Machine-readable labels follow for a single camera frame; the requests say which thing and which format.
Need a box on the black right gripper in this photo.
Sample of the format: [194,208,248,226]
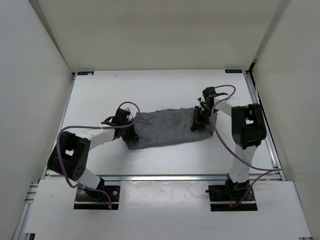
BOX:
[191,105,219,131]

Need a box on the grey pleated skirt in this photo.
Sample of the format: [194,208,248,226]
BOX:
[125,107,213,150]

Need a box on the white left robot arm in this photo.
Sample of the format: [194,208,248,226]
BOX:
[47,114,139,200]

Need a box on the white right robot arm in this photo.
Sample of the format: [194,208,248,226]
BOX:
[191,87,267,200]

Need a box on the blue corner label right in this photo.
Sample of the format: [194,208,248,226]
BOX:
[225,69,242,74]

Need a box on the blue corner label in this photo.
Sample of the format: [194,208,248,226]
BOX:
[77,71,95,76]
[225,69,242,74]

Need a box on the blue corner label left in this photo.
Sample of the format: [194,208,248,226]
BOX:
[77,71,95,76]

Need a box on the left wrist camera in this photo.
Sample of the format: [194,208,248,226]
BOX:
[111,107,132,126]

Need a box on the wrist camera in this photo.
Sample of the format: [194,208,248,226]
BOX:
[111,107,132,126]
[197,86,217,108]

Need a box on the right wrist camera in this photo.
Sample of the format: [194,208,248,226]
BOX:
[197,86,217,108]

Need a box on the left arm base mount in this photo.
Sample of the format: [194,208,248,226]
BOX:
[73,183,121,211]

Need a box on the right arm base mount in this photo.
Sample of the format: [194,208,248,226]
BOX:
[205,185,258,212]

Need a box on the aluminium left side rail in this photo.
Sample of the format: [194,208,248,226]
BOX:
[40,72,77,180]

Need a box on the aluminium table edge rail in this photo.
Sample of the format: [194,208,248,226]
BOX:
[41,173,283,182]

